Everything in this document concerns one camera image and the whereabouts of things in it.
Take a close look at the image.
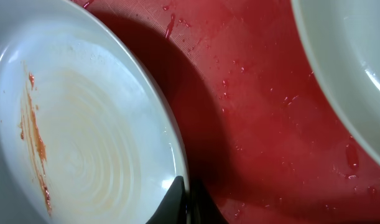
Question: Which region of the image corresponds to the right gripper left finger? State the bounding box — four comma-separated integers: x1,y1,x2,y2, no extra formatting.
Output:
146,176,187,224

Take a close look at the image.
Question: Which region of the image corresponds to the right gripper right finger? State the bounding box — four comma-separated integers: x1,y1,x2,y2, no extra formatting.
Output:
189,180,228,224

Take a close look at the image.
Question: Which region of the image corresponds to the light blue plate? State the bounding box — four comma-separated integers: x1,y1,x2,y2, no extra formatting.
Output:
291,0,380,165
0,0,190,223

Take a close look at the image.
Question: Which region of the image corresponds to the light blue plate top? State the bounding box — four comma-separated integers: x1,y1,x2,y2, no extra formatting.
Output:
291,0,380,165

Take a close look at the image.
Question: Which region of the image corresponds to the red plastic tray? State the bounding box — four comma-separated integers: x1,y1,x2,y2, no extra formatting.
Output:
80,0,380,223

